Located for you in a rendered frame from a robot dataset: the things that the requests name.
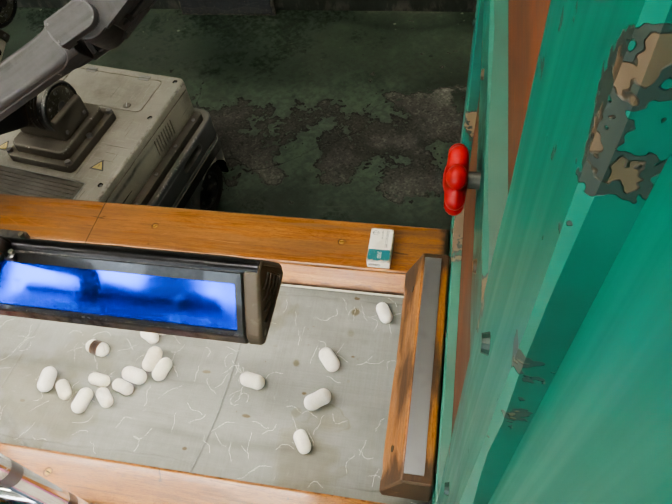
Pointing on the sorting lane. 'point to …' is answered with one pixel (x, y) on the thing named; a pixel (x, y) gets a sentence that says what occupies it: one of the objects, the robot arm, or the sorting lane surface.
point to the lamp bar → (141, 289)
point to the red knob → (458, 179)
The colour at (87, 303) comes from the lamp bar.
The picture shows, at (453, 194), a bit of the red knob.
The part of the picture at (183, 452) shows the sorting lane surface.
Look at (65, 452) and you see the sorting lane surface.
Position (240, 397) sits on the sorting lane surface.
